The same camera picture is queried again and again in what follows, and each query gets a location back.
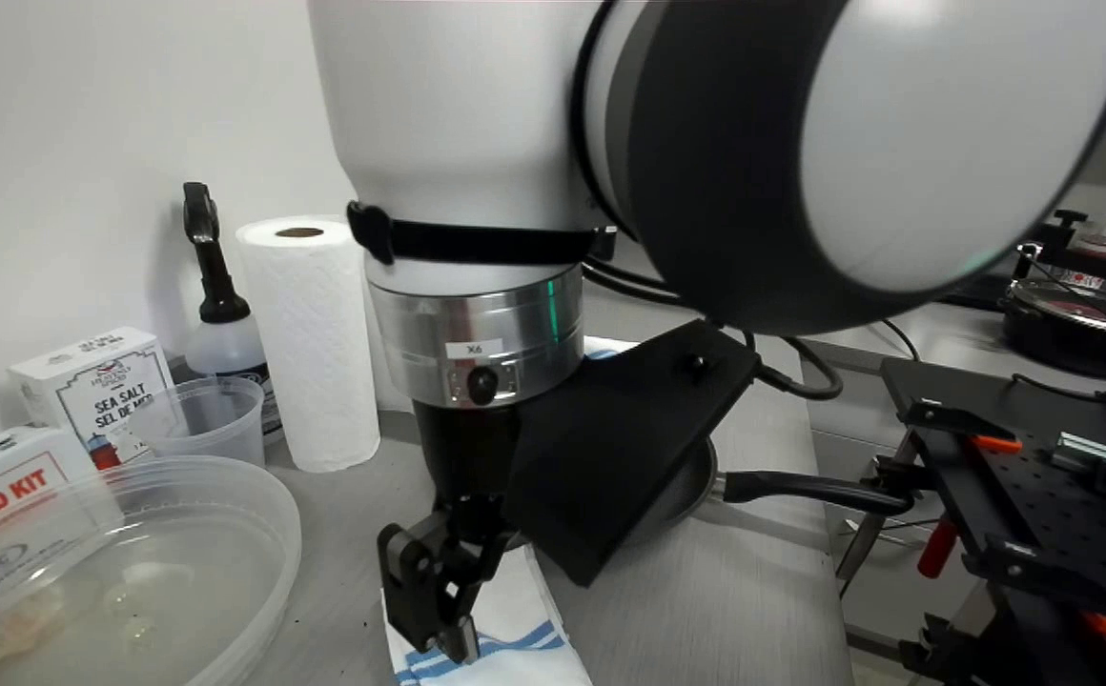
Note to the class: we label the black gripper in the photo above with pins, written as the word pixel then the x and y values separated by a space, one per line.
pixel 469 458

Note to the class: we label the thin white blue-striped cloth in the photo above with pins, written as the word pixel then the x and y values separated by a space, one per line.
pixel 528 640

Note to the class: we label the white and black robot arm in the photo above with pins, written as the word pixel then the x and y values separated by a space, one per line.
pixel 958 128

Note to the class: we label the large clear plastic bowl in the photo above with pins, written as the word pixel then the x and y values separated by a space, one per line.
pixel 197 571

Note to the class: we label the white paper towel roll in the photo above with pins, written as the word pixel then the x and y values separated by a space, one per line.
pixel 308 343

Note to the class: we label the small clear plastic container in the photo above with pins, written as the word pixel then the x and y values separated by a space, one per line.
pixel 214 421

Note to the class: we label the spray bottle black trigger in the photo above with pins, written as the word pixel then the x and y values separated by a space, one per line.
pixel 214 298

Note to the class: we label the white sea salt box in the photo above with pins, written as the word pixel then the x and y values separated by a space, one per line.
pixel 97 382

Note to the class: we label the white first aid kit box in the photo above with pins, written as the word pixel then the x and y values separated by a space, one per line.
pixel 7 487

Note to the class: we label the black perforated work table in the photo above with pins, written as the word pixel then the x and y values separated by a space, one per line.
pixel 1062 506

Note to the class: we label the black round dish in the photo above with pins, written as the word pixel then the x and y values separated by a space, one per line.
pixel 1073 323

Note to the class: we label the wrist camera on mount plate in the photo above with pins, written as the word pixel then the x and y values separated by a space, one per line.
pixel 630 431

